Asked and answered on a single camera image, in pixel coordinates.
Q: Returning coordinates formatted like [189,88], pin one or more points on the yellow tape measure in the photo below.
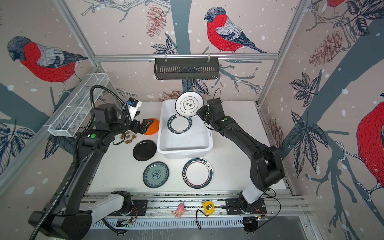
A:
[208,207]

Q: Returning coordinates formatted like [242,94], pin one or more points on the pink toy figure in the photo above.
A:
[180,210]

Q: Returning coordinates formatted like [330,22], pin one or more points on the white plate black flower outline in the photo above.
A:
[188,104]

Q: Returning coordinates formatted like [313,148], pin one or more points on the green rim lettered plate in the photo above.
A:
[178,124]

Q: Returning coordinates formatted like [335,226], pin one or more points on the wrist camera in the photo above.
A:
[133,106]
[215,105]

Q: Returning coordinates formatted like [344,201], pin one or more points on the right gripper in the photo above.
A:
[201,111]

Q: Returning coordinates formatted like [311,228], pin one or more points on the small circuit board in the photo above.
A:
[124,223]

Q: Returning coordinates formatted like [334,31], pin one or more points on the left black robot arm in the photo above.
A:
[62,217]

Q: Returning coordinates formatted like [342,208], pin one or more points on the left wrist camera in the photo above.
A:
[133,106]

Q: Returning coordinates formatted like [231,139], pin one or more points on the aluminium horizontal frame bar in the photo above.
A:
[149,58]

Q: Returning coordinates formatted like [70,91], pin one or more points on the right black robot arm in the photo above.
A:
[266,162]

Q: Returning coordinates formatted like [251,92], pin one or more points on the white wire mesh shelf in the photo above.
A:
[71,118]

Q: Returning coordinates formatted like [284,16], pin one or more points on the white plastic bin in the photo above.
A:
[196,142]

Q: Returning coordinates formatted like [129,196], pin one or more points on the orange plate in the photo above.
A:
[153,128]

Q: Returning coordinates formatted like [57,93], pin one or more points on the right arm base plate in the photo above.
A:
[239,207]

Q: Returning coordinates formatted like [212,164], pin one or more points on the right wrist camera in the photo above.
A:
[215,105]

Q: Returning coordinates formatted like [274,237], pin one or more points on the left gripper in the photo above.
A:
[144,127]

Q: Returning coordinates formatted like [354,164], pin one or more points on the black hanging wall basket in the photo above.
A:
[186,69]

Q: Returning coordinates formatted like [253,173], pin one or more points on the white plate green red rim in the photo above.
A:
[197,173]

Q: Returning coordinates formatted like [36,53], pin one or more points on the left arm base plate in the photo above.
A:
[137,208]

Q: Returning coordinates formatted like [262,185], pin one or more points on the green patterned plate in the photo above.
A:
[155,175]

